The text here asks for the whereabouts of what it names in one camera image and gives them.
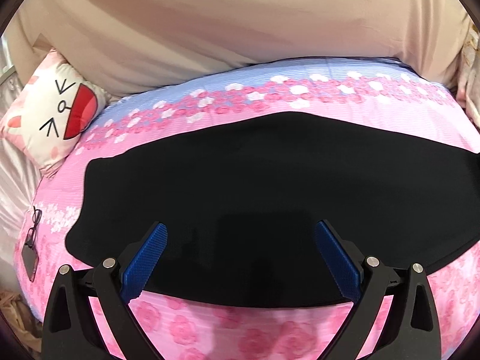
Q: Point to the dark smartphone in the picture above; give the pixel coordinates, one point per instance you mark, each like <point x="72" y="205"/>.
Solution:
<point x="28" y="262"/>

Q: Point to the pink floral bed sheet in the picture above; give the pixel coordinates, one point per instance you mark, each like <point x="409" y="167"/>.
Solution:
<point x="300" y="93"/>

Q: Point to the pale floral quilt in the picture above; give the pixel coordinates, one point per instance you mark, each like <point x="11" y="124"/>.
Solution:
<point x="468" y="67"/>

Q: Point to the silver satin cloth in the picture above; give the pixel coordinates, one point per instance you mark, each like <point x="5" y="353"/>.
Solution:
<point x="15" y="180"/>

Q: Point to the black pants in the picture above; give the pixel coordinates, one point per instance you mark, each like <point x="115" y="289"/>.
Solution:
<point x="262" y="176"/>

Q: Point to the tan crumpled cloth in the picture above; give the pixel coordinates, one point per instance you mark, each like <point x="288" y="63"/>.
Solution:
<point x="20" y="318"/>

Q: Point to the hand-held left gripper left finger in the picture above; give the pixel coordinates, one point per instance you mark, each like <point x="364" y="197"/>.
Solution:
<point x="146" y="262"/>

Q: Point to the black eyeglasses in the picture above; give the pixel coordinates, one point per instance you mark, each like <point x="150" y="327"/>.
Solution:
<point x="34" y="228"/>

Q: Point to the beige padded headboard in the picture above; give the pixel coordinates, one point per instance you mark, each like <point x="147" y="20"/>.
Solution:
<point x="225" y="26"/>

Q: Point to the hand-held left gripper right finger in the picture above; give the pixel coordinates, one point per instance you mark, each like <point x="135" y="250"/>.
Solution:
<point x="337" y="262"/>

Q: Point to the cat face pillow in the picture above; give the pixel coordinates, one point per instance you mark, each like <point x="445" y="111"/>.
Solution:
<point x="37" y="101"/>

